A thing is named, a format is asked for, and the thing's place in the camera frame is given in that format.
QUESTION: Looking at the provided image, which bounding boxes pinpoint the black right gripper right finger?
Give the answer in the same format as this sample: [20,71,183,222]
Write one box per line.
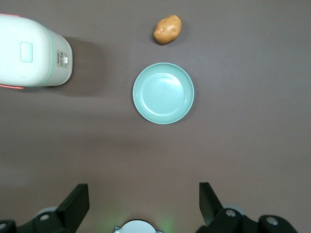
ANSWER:
[196,182,300,233]

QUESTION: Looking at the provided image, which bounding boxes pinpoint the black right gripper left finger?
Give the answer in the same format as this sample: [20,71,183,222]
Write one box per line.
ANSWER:
[0,183,90,233]

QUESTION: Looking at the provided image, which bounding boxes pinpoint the cream rice cooker orange handle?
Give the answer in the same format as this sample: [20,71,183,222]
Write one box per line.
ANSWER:
[0,14,73,90]

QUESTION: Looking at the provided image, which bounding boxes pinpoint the brown table cloth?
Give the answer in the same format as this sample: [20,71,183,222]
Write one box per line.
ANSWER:
[0,0,311,233]

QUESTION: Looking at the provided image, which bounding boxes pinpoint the pale green round plate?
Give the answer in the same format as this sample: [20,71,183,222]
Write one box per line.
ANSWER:
[132,62,195,125]

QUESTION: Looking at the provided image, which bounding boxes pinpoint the brown potato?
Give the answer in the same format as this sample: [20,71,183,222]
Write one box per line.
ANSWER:
[153,15,182,45]

